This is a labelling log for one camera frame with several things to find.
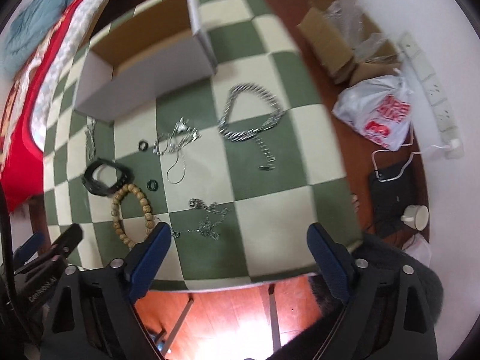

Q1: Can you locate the wooden bead bracelet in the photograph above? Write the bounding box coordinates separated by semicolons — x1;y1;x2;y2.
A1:
110;183;156;251

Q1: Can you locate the silver pendant chain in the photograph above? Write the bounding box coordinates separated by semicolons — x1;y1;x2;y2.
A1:
170;197;230;241

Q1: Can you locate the black wristband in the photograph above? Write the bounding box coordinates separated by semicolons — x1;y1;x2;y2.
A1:
81;158;134;197

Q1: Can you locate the silver flower link bracelet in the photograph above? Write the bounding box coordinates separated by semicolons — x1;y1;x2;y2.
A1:
84;116;98;162

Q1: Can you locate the thick silver chain necklace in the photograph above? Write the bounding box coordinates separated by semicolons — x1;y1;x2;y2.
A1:
217;82;288;172

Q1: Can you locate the white cup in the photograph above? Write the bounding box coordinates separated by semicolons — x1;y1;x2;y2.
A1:
400;205;430;232

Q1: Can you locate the black box on floor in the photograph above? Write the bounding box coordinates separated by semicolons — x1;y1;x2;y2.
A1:
368;162;417;239

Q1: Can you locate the red bed quilt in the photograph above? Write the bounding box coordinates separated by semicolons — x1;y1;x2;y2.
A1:
1;19;60;213

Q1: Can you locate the green white checkered tablecloth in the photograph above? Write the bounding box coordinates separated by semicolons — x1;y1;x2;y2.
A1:
41;0;364;293

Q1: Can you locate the white red plastic bag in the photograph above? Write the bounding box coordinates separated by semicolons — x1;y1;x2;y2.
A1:
332;69;412;151

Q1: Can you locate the white power strip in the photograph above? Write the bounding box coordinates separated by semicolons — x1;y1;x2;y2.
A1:
398;32;465;159

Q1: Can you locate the white cardboard box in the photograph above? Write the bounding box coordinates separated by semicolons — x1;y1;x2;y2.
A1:
72;0;218;123

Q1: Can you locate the brown cardboard box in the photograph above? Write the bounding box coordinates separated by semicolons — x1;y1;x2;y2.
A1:
298;0;400;86

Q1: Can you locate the checkered mattress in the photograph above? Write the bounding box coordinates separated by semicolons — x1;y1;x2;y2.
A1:
28;0;108;151

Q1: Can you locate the clear plastic packaging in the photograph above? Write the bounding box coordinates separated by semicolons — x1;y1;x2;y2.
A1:
325;0;397;64

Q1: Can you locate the blue blanket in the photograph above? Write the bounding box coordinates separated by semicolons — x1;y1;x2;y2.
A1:
1;0;74;77

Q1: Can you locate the white cable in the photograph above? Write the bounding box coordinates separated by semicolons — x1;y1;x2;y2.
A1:
372;127;462;183

